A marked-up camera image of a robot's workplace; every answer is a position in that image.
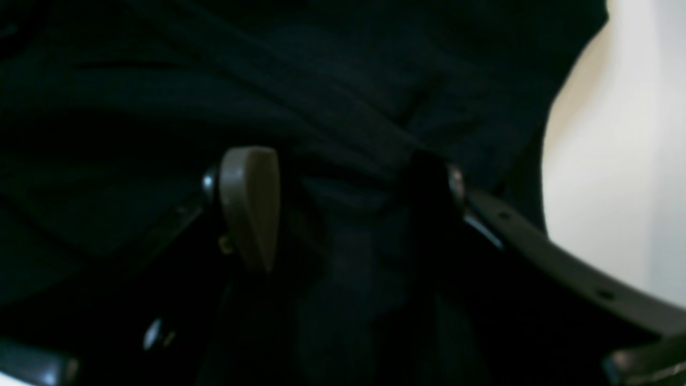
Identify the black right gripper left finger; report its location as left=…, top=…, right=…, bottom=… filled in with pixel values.
left=2, top=146, right=281, bottom=385

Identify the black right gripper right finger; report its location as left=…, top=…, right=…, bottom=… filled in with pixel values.
left=410, top=152, right=684, bottom=385

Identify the black T-shirt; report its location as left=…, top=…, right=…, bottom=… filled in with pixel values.
left=2, top=1, right=608, bottom=385

